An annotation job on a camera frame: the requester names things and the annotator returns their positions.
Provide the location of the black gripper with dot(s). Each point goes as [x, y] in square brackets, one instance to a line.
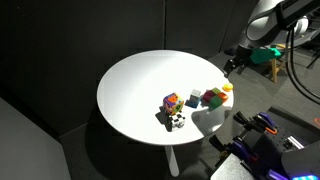
[240, 59]

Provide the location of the pink block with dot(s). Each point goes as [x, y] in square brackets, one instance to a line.
[208, 95]

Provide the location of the dark green block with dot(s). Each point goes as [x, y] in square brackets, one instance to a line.
[215, 102]

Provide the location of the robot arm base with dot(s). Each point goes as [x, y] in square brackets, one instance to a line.
[303, 162]

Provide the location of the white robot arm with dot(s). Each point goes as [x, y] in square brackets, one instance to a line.
[269, 24]

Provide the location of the light green block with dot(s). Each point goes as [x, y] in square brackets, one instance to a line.
[216, 90]

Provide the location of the orange block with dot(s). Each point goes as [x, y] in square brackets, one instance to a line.
[224, 97]

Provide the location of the grey block on blue block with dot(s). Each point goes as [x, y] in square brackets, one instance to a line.
[194, 98]

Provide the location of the yellow ball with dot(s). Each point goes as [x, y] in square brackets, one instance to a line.
[228, 87]

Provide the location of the black purple clamp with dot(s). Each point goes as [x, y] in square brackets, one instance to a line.
[261, 122]

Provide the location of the colourful orange purple cube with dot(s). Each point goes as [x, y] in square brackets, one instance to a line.
[173, 103]

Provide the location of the round white table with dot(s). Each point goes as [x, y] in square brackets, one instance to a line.
[131, 92]

